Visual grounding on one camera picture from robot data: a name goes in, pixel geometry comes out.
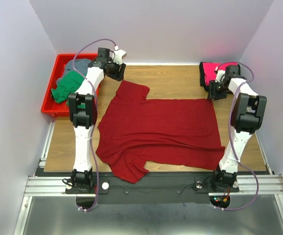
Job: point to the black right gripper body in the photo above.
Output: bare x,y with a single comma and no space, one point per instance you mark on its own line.
217,90

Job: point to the aluminium frame rail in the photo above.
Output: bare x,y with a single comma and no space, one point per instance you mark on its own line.
54,187

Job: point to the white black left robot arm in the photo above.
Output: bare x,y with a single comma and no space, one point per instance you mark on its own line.
83,113

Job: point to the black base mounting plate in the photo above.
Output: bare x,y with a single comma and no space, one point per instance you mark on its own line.
153,188

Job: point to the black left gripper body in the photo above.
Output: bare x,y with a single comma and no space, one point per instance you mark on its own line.
113,70

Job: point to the folded black t shirt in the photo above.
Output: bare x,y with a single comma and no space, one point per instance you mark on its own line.
202,83

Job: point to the dark red t shirt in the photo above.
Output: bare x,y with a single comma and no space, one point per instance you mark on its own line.
135,130

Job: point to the green t shirt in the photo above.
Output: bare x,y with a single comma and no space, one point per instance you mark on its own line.
70,83

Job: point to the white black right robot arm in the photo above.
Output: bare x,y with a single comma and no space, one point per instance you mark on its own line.
245,118

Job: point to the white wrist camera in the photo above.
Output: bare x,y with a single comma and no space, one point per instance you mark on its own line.
119,55
220,75

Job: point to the folded pink t shirt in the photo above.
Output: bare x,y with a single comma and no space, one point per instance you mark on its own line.
209,68

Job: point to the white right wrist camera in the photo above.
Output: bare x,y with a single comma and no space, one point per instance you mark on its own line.
220,75

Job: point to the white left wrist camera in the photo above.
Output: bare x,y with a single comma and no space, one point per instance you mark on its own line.
119,55

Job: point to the grey t shirt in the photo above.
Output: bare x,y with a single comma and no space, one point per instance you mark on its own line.
80,64

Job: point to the red plastic bin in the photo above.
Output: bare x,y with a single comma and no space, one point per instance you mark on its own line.
50,106

